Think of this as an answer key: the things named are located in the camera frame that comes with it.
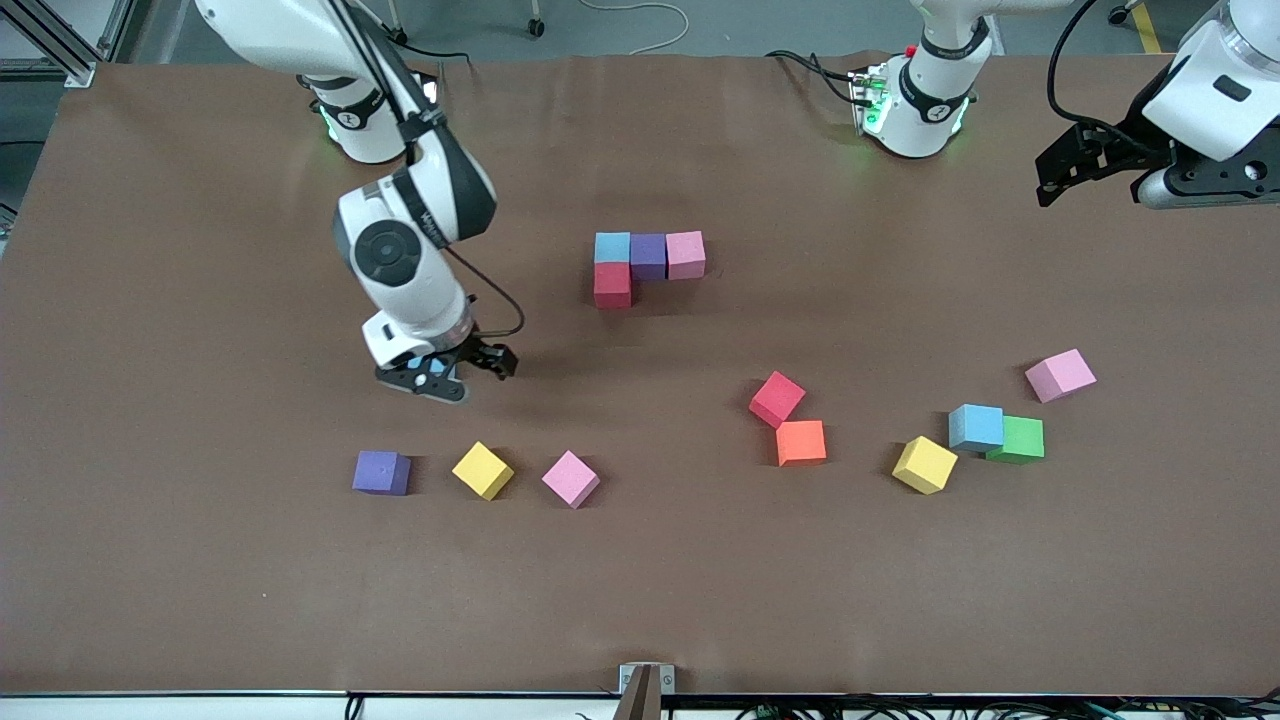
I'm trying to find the red foam cube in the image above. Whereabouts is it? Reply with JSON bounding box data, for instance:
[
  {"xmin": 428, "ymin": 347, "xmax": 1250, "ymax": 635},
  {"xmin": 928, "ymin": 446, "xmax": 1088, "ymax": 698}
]
[
  {"xmin": 748, "ymin": 371, "xmax": 807, "ymax": 430},
  {"xmin": 593, "ymin": 261, "xmax": 634, "ymax": 310}
]

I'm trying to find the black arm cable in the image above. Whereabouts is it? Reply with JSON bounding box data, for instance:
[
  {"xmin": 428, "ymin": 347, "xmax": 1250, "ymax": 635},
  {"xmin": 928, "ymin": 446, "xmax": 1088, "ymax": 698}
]
[
  {"xmin": 1047, "ymin": 0, "xmax": 1176, "ymax": 141},
  {"xmin": 325, "ymin": 0, "xmax": 527, "ymax": 339}
]

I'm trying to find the pink foam cube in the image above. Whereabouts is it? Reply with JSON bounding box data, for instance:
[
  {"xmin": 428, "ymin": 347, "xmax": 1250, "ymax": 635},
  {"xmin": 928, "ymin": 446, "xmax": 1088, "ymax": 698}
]
[
  {"xmin": 666, "ymin": 230, "xmax": 707, "ymax": 282},
  {"xmin": 541, "ymin": 449, "xmax": 601, "ymax": 510},
  {"xmin": 1024, "ymin": 348, "xmax": 1098, "ymax": 405}
]

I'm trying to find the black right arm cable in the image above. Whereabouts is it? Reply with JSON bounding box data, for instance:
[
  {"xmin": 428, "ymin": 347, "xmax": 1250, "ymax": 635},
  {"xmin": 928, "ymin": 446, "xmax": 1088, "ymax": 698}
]
[{"xmin": 325, "ymin": 0, "xmax": 527, "ymax": 339}]

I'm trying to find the brown table mat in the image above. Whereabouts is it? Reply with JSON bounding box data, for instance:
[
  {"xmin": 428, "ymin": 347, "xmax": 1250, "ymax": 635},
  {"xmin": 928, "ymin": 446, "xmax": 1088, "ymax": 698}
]
[{"xmin": 0, "ymin": 52, "xmax": 1280, "ymax": 697}]

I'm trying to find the metal table edge bracket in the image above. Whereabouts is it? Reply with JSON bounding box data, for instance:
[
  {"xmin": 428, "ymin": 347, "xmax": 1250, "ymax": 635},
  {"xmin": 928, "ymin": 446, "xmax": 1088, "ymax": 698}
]
[{"xmin": 618, "ymin": 663, "xmax": 676, "ymax": 720}]

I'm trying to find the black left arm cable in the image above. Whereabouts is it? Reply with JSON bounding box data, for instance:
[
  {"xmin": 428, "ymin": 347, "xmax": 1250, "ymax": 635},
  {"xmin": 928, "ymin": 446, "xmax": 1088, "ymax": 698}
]
[{"xmin": 1047, "ymin": 0, "xmax": 1176, "ymax": 141}]

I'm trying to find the aluminium frame profile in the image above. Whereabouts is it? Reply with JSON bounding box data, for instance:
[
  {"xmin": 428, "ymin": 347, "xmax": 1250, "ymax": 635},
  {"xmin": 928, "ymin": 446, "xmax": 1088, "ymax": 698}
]
[{"xmin": 0, "ymin": 0, "xmax": 136, "ymax": 89}]

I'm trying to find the purple foam cube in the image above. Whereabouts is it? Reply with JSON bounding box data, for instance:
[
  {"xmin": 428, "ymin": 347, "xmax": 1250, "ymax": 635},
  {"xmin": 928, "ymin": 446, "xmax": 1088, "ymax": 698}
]
[
  {"xmin": 630, "ymin": 233, "xmax": 669, "ymax": 282},
  {"xmin": 352, "ymin": 450, "xmax": 412, "ymax": 497}
]

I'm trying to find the yellow foam cube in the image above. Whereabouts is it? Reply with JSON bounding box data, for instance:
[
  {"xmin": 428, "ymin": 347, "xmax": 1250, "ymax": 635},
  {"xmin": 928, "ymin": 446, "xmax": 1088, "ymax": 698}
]
[
  {"xmin": 891, "ymin": 435, "xmax": 959, "ymax": 496},
  {"xmin": 451, "ymin": 441, "xmax": 516, "ymax": 502}
]

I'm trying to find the green foam cube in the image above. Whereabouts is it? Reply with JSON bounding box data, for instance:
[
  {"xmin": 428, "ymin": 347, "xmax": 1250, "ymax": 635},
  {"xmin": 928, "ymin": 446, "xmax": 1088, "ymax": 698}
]
[{"xmin": 986, "ymin": 416, "xmax": 1046, "ymax": 465}]

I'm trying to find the orange foam cube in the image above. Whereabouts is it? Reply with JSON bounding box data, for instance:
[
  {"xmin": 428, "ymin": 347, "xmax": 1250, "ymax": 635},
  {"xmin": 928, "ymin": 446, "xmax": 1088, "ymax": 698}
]
[{"xmin": 776, "ymin": 419, "xmax": 828, "ymax": 468}]

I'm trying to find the white floor cable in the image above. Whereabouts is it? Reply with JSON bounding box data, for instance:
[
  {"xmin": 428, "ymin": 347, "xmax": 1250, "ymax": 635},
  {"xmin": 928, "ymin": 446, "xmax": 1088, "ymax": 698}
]
[{"xmin": 580, "ymin": 0, "xmax": 691, "ymax": 56}]

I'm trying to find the white table edge rail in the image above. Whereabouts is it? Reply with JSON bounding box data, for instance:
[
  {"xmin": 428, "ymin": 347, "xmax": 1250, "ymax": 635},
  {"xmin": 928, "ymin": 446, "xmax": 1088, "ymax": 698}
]
[{"xmin": 0, "ymin": 692, "xmax": 1280, "ymax": 720}]

